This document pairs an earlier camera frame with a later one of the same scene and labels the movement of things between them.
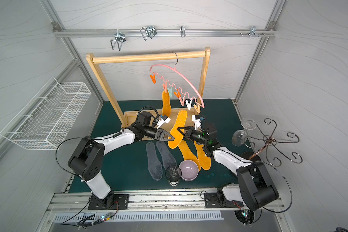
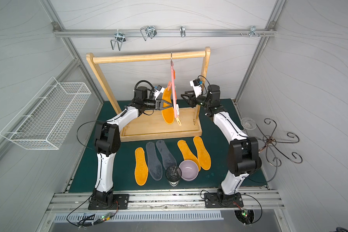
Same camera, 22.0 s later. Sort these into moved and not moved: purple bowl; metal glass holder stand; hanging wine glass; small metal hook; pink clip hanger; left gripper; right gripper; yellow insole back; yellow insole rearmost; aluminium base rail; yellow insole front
Moved: right gripper; yellow insole back; yellow insole rearmost; pink clip hanger; left gripper
Not moved: metal glass holder stand; aluminium base rail; hanging wine glass; purple bowl; yellow insole front; small metal hook
